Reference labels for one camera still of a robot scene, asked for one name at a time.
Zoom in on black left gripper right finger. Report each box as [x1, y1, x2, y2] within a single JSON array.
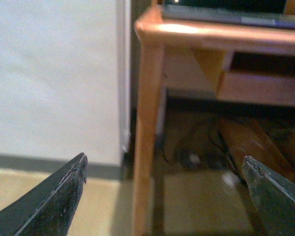
[[242, 156, 295, 236]]

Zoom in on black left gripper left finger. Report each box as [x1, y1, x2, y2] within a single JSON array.
[[0, 153, 88, 236]]

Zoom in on white power adapter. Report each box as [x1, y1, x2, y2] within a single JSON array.
[[221, 172, 240, 188]]

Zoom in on wooden sliding keyboard tray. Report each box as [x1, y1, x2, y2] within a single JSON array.
[[216, 52, 295, 107]]

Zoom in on wooden desk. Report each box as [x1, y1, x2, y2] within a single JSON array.
[[132, 0, 295, 236]]

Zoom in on grey laptop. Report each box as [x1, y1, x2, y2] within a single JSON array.
[[162, 0, 295, 30]]

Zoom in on black floor cable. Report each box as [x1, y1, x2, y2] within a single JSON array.
[[159, 122, 239, 173]]

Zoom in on white wall pipe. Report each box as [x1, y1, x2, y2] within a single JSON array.
[[116, 0, 131, 153]]

